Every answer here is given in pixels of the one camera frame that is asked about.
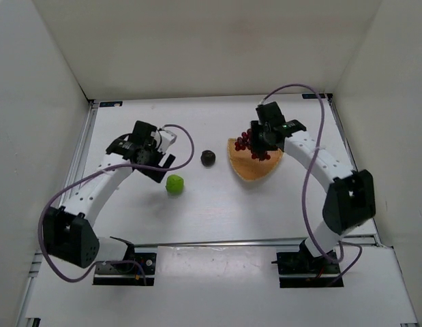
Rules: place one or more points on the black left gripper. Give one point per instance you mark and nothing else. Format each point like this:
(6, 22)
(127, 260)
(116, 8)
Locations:
(161, 165)

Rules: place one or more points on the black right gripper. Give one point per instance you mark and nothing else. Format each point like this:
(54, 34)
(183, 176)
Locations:
(257, 142)

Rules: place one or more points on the red fake grape bunch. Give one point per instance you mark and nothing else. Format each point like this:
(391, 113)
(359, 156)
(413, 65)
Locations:
(244, 142)

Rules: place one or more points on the green fake apple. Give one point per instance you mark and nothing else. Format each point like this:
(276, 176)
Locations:
(174, 184)

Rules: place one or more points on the dark purple fake plum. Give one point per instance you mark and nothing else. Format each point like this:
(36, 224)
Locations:
(208, 158)

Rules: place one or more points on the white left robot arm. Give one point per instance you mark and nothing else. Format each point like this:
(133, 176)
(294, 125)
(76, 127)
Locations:
(68, 230)

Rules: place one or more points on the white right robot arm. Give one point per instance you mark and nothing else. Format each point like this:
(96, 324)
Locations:
(350, 199)

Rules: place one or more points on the woven triangular fruit basket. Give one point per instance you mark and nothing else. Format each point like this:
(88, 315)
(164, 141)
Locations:
(249, 169)

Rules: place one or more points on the blue right corner label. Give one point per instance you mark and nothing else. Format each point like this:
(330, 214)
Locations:
(313, 96)

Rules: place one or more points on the blue corner label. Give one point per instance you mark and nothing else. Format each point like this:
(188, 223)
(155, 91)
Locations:
(110, 104)
(313, 96)

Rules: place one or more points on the blue left corner label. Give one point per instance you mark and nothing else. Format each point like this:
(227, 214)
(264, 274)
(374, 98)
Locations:
(110, 104)

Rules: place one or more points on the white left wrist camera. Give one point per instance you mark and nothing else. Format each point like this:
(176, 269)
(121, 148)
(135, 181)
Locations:
(164, 139)

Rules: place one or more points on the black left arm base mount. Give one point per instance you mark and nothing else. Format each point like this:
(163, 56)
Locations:
(128, 274)

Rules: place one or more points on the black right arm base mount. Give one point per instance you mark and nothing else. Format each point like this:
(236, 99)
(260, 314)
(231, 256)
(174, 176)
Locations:
(295, 272)

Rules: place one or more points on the aluminium front rail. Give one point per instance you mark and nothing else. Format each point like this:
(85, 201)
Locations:
(365, 240)

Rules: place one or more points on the aluminium left side rail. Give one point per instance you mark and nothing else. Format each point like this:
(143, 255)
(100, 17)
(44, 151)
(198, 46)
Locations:
(75, 172)

